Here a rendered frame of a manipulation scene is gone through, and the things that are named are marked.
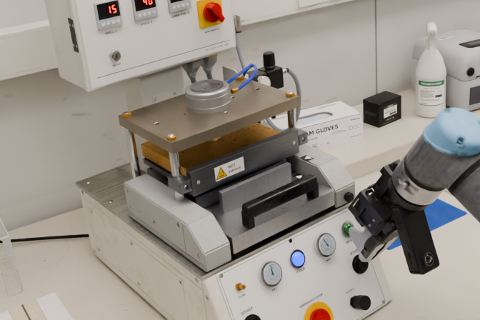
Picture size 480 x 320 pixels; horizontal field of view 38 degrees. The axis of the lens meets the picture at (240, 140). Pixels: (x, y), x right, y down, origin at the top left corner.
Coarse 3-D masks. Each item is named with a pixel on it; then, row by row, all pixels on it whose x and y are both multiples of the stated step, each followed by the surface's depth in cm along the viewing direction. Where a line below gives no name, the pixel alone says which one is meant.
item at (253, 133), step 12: (240, 132) 127; (252, 132) 126; (264, 132) 126; (276, 132) 125; (144, 144) 125; (204, 144) 123; (216, 144) 122; (228, 144) 122; (240, 144) 122; (144, 156) 126; (156, 156) 122; (168, 156) 120; (180, 156) 119; (192, 156) 119; (204, 156) 118; (216, 156) 118; (156, 168) 124; (168, 168) 120
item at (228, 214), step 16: (256, 176) 117; (272, 176) 119; (288, 176) 121; (224, 192) 113; (240, 192) 116; (256, 192) 118; (320, 192) 119; (208, 208) 117; (224, 208) 114; (240, 208) 116; (288, 208) 115; (304, 208) 116; (320, 208) 118; (224, 224) 112; (240, 224) 111; (256, 224) 111; (272, 224) 112; (288, 224) 114; (240, 240) 109; (256, 240) 111
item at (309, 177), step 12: (300, 180) 115; (312, 180) 115; (276, 192) 112; (288, 192) 112; (300, 192) 114; (312, 192) 116; (252, 204) 109; (264, 204) 110; (276, 204) 111; (252, 216) 109
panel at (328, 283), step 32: (320, 224) 118; (352, 224) 121; (256, 256) 111; (288, 256) 114; (320, 256) 117; (352, 256) 121; (224, 288) 107; (256, 288) 110; (288, 288) 113; (320, 288) 117; (352, 288) 120
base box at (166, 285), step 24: (96, 216) 137; (96, 240) 142; (120, 240) 131; (144, 240) 121; (120, 264) 135; (144, 264) 124; (168, 264) 116; (144, 288) 128; (168, 288) 119; (192, 288) 111; (216, 288) 107; (384, 288) 124; (168, 312) 122; (192, 312) 114; (216, 312) 106
